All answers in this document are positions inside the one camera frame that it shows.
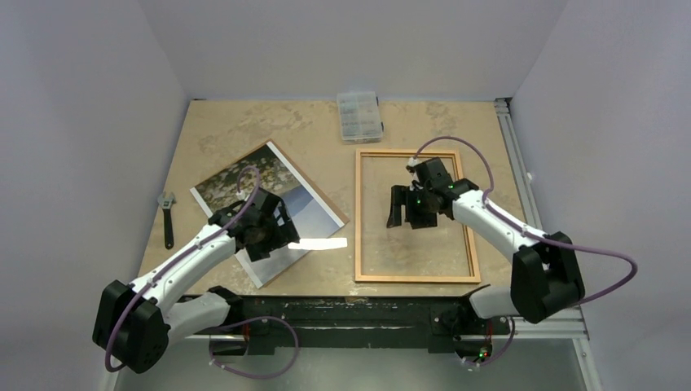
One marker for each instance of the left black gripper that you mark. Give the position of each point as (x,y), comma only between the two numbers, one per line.
(283,235)

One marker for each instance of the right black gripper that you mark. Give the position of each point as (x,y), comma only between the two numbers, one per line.
(409,207)

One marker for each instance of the landscape photo print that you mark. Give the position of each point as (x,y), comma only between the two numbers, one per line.
(223,194)

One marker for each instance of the wooden picture frame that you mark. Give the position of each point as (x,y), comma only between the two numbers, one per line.
(443,254)

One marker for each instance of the clear plastic organizer box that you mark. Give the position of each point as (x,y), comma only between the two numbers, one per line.
(359,116)

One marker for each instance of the brown frame backing board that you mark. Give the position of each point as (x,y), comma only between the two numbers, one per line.
(323,259)

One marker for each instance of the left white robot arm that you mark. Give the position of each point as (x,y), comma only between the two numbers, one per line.
(136,322)

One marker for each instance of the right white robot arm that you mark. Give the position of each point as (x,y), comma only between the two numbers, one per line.
(545,274)

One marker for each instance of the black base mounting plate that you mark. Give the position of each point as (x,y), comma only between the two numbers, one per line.
(436,324)

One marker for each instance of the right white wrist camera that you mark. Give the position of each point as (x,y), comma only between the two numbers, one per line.
(412,162)

